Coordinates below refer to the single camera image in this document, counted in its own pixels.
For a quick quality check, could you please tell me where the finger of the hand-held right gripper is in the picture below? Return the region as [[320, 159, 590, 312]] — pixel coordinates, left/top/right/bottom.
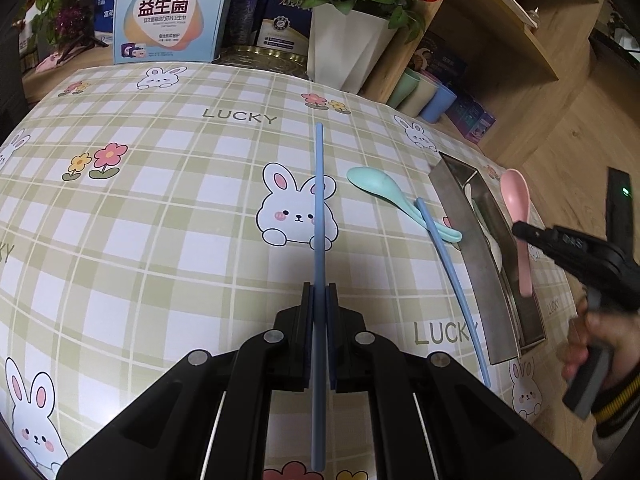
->
[[511, 221, 557, 261]]

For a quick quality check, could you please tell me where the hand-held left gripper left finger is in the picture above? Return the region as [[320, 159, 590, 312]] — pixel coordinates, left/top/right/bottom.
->
[[56, 282, 315, 480]]

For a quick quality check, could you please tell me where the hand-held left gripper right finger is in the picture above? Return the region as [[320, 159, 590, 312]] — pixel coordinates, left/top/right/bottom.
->
[[325, 282, 583, 480]]

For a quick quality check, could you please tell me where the beige plastic spoon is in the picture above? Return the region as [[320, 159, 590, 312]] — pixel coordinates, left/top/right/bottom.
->
[[462, 184, 503, 273]]

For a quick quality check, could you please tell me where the pink plastic spoon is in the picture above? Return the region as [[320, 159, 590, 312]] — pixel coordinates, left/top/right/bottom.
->
[[500, 169, 535, 297]]

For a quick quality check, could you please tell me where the stainless steel rectangular tray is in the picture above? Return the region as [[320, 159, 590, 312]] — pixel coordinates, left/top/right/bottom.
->
[[430, 150, 547, 366]]

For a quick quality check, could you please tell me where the blue chopstick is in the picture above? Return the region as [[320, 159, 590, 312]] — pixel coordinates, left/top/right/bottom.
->
[[415, 197, 492, 388], [310, 122, 327, 471]]

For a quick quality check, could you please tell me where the person's right forearm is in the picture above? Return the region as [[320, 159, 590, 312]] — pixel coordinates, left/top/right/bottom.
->
[[592, 374, 640, 467]]

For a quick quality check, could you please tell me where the person's right hand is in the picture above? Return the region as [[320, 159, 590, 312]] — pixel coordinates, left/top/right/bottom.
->
[[560, 295, 640, 391]]

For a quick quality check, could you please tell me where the purple printed box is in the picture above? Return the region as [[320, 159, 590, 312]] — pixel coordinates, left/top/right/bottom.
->
[[445, 95, 497, 143]]

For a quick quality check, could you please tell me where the teal plastic spoon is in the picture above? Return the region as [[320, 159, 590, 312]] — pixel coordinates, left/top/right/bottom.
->
[[346, 166, 463, 242]]

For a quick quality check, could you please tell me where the checked rabbit print tablecloth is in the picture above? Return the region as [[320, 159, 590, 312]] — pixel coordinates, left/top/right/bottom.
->
[[0, 60, 571, 480]]

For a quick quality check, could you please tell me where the blue plastic cup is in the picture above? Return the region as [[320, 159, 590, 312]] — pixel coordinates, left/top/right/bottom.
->
[[420, 82, 457, 123]]

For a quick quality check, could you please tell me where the beige plastic cup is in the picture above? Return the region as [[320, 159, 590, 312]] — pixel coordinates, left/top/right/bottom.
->
[[400, 72, 441, 118]]

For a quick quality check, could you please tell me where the dark box on shelf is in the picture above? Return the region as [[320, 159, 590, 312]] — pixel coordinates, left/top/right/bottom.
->
[[407, 35, 468, 91]]

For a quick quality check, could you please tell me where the green plastic cup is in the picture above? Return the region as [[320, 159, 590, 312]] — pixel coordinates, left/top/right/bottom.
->
[[387, 67, 421, 108]]

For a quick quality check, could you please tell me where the wooden shelf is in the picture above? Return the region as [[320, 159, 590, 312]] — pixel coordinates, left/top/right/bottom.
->
[[360, 0, 608, 111]]

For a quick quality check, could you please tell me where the white pot with red roses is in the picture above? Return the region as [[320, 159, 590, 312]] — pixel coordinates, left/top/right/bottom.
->
[[267, 0, 441, 95]]

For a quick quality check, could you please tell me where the gold round tray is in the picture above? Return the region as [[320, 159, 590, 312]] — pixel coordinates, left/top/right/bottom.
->
[[215, 45, 313, 81]]

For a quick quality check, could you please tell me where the dark blue printed box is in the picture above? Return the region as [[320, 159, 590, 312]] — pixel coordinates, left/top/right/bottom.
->
[[255, 0, 313, 56]]

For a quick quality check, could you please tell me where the light blue printed box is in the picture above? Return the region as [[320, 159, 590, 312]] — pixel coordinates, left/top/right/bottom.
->
[[112, 0, 236, 65]]

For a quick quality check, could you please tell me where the blue and white box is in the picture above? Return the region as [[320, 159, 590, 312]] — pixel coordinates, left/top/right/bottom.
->
[[92, 0, 118, 46]]

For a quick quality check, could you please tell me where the green leafy plant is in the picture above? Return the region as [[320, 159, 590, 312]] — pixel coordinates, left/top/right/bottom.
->
[[30, 0, 112, 47]]

